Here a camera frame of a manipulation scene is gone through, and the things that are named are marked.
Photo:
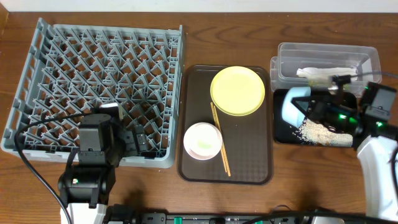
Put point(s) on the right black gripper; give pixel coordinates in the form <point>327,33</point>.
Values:
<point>316,109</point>

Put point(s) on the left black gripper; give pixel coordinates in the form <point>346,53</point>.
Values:
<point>138,143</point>

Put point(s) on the light blue bowl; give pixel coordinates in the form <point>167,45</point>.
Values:
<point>290,113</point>

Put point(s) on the white rice leftovers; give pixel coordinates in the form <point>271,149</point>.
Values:
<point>314,133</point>

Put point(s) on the white paper napkin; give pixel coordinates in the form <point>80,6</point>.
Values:
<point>313,73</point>

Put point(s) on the white pink cup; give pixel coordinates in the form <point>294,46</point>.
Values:
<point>200,141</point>

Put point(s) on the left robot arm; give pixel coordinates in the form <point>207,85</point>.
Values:
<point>90,172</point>

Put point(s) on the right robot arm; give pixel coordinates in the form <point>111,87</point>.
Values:
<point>374,139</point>

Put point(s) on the black waste tray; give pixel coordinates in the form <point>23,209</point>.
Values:
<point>283,131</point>

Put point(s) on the clear plastic waste bin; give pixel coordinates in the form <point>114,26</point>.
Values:
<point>292,56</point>

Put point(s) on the grey plastic dishwasher rack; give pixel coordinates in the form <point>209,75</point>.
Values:
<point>71,69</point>

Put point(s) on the green yellow wrapper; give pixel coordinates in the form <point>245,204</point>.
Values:
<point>320,84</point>

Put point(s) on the brown plastic serving tray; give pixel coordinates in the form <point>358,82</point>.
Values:
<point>248,139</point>

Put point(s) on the yellow round plate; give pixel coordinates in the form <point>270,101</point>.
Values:
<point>237,91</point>

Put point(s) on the left wooden chopstick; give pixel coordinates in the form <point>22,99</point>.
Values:
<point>218,137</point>

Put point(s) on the wooden chopstick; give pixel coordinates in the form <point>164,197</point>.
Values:
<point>223,150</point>
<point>218,137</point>

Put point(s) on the right wooden chopstick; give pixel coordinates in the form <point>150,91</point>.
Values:
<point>223,150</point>

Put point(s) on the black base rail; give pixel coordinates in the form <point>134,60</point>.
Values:
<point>127,214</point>

